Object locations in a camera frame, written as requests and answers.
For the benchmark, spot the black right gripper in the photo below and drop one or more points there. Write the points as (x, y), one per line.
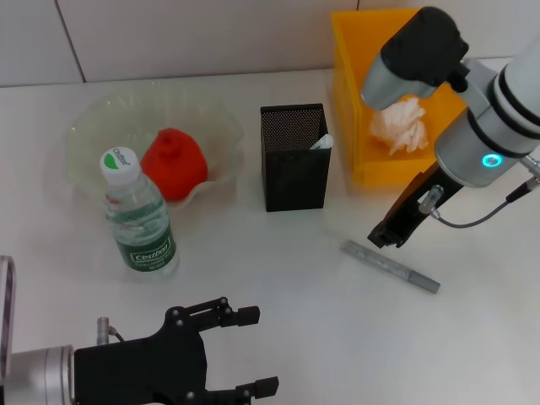
(417, 206)

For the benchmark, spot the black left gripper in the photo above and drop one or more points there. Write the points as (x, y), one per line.
(143, 367)

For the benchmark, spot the silver glitter pen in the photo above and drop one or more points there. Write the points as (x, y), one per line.
(388, 266)

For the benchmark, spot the white paper ball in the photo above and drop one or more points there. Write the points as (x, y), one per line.
(401, 126)

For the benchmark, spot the green utility knife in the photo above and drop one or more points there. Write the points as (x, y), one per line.
(322, 142)

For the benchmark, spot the clear water bottle green label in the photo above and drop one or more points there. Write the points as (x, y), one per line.
(143, 228)

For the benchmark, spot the orange toy fruit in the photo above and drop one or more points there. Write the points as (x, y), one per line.
(177, 169)

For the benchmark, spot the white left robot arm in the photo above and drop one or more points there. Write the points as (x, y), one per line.
(38, 371)

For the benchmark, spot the black mesh pen holder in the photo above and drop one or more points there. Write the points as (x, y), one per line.
(295, 181)

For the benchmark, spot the clear glass fruit plate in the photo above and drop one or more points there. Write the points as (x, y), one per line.
(118, 109)

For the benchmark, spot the yellow plastic bin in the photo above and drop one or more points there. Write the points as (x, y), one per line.
(350, 63)

